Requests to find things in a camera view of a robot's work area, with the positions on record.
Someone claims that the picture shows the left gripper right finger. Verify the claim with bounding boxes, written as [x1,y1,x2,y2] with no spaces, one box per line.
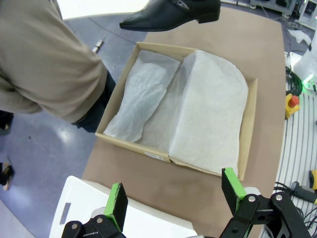
[219,168,313,238]

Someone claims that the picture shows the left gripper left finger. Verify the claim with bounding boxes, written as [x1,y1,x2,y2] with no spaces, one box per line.
[60,182,129,238]

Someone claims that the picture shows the brown cardboard shoe box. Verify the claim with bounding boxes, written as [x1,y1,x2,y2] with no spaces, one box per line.
[95,41,259,181]

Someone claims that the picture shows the white tissue paper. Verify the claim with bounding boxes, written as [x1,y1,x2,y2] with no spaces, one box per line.
[103,49,249,177]

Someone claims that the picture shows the black leather loafer shoe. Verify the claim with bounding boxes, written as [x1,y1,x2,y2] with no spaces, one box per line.
[119,0,221,32]

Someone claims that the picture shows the white plastic storage box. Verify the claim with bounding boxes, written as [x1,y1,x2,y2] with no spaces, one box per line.
[49,175,199,238]

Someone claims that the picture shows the grey yellow hand tool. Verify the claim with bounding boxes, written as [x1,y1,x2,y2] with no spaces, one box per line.
[290,181,317,205]

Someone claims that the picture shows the white ribbed platform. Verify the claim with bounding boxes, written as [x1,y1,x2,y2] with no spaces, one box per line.
[273,52,317,238]

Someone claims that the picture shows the yellow object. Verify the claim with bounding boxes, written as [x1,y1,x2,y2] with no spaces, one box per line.
[309,169,317,191]

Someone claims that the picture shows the yellow emergency stop button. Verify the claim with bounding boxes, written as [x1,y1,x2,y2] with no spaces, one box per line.
[284,93,301,120]

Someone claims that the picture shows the small metal tool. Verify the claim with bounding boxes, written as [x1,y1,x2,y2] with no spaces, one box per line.
[92,38,106,53]

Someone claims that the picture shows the person in beige sweater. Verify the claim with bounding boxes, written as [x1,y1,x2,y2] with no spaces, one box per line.
[0,0,117,134]

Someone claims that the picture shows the white plastic bag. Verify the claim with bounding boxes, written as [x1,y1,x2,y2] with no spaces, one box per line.
[287,28,312,45]

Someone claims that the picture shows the white table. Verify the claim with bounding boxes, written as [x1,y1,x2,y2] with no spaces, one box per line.
[56,0,152,21]

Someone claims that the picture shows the black floor cables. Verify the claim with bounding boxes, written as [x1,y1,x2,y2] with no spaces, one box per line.
[272,182,317,238]

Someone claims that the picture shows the black cable bundle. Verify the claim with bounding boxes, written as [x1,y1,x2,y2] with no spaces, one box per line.
[284,66,305,96]

